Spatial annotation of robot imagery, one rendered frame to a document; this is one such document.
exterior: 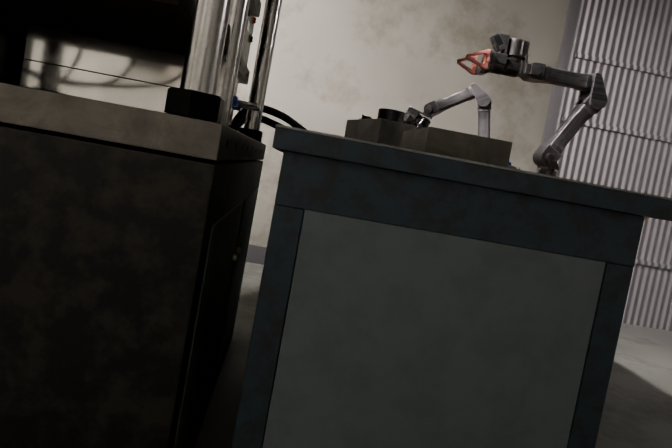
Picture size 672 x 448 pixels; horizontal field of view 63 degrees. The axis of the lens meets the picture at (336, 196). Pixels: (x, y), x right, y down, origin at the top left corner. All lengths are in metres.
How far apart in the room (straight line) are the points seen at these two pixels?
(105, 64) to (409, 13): 2.74
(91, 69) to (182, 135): 0.68
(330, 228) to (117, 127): 0.37
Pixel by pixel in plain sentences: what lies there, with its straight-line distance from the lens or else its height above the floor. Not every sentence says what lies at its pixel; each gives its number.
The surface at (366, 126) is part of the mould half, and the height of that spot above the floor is 0.89.
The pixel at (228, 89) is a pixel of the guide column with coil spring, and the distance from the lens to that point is 1.35.
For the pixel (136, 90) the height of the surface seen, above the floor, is 0.85.
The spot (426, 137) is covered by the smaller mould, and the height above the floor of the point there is 0.84.
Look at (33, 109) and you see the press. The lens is 0.96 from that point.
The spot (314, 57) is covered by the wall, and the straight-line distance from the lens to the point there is 3.80.
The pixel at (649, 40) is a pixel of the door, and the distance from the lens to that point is 4.58.
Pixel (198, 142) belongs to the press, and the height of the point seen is 0.75.
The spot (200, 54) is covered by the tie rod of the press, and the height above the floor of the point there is 0.89.
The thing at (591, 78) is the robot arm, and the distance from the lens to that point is 2.16.
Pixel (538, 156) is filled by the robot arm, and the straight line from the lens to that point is 2.08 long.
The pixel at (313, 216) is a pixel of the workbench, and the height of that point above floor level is 0.66.
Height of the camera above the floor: 0.75
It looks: 3 degrees down
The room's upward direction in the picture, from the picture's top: 10 degrees clockwise
